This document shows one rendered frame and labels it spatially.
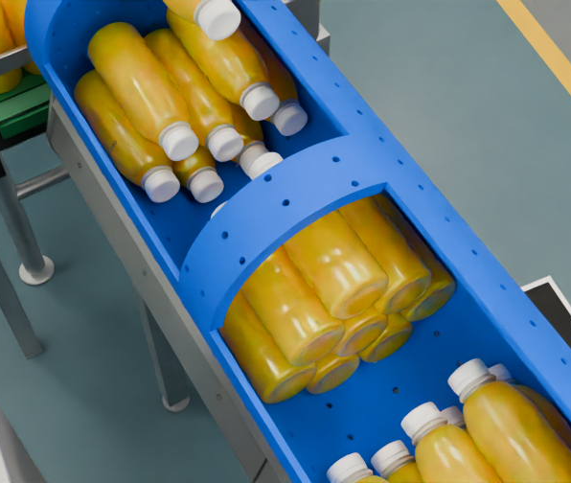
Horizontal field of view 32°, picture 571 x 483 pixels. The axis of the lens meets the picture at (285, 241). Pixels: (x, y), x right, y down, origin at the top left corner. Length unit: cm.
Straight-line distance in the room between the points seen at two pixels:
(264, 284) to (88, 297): 135
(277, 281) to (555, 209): 156
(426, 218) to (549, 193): 159
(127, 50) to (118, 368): 115
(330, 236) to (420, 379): 24
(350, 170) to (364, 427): 31
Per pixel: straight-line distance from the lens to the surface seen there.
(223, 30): 98
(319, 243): 94
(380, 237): 99
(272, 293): 96
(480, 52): 275
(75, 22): 125
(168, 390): 203
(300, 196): 90
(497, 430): 92
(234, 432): 118
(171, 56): 120
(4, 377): 224
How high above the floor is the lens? 196
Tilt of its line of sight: 58 degrees down
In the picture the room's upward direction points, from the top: straight up
